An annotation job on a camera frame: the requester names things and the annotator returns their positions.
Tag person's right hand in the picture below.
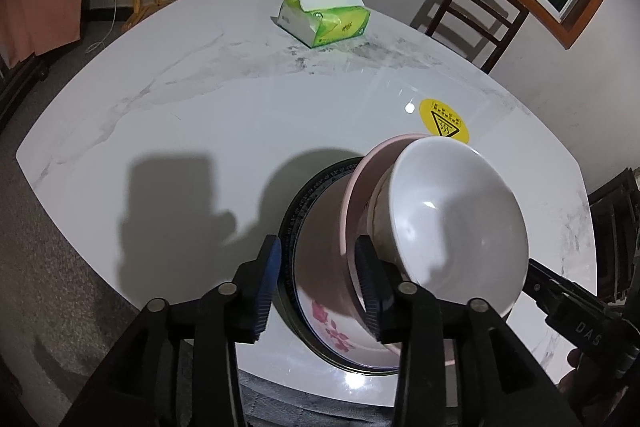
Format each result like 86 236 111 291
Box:
556 349 640 427

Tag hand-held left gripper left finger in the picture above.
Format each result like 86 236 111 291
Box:
60 234 283 427

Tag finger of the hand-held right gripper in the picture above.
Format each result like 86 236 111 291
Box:
522 258 602 314

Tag large blue floral plate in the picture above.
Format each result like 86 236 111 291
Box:
276 157 402 378

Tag white bowl with blue print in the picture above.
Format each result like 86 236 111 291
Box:
387 138 530 324

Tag round yellow warning sticker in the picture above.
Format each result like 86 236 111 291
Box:
419 98 471 144

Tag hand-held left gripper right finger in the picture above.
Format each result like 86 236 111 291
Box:
353 234 581 427

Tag dark wooden stool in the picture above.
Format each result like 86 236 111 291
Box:
587 167 640 308

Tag green tissue box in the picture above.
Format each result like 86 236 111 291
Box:
276 0 371 50

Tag white cable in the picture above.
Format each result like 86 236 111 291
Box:
84 0 122 56

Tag large pink bowl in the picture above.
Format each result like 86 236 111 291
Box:
341 133 482 368

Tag dark wooden slat chair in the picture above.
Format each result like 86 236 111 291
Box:
410 0 530 76

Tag white plate with pink flowers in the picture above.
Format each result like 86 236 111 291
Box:
292 187 402 371

